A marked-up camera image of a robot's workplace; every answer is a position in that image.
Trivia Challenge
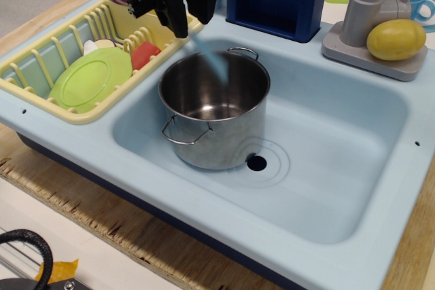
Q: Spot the yellow toy lemon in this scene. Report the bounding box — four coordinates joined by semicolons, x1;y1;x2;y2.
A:
366;19;426;61

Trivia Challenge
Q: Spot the stainless steel pot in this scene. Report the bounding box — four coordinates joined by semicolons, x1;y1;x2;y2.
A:
158;47;271;170

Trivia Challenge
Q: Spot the yellow dish rack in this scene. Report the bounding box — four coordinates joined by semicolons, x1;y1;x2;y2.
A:
1;0;186;124

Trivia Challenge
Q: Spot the yellow tape piece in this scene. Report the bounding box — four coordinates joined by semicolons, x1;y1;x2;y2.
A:
48;259;79;284

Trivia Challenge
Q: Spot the grey toy faucet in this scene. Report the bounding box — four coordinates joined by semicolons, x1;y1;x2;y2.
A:
321;0;428;81

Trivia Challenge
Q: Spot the white toy food piece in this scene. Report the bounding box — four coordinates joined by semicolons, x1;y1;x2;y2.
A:
83;39;116;55

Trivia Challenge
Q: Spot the green plastic plate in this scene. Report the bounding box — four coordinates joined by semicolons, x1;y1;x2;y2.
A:
49;47;133;113

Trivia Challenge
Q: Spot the light blue utensil holder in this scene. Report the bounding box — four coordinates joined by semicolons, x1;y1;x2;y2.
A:
214;0;227;16

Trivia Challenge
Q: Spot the black cable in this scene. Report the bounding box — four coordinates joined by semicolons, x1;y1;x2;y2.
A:
0;228;54;285

